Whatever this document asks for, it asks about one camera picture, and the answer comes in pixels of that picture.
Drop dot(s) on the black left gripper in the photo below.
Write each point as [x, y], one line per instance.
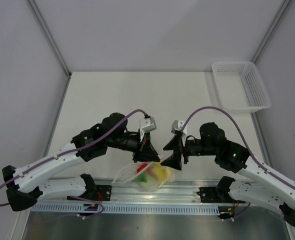
[144, 150]

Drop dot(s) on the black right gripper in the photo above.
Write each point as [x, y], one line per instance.
[174, 160]

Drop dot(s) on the red tomato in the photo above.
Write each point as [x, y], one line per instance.
[145, 167]

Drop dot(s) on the clear zip top bag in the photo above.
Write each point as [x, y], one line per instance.
[128, 173]

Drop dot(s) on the yellow banana bunch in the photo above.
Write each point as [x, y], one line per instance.
[162, 173]

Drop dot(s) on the white radish with leaves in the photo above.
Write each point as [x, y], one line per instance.
[145, 183]

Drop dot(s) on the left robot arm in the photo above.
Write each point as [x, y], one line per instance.
[25, 186]

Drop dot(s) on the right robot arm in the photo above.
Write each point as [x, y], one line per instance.
[276, 193]

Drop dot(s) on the white perforated plastic basket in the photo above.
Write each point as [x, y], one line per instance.
[239, 87]

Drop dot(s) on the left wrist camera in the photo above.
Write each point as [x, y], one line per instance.
[146, 125]

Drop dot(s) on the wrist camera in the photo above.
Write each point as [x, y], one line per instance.
[178, 126]
[146, 125]

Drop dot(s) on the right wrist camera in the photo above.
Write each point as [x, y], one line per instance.
[178, 126]

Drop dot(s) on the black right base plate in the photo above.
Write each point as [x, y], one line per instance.
[211, 195]

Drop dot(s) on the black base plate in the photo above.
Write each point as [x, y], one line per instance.
[211, 195]
[102, 193]

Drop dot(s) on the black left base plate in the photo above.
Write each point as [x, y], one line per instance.
[102, 193]

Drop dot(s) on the white slotted cable duct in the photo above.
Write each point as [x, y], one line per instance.
[122, 208]

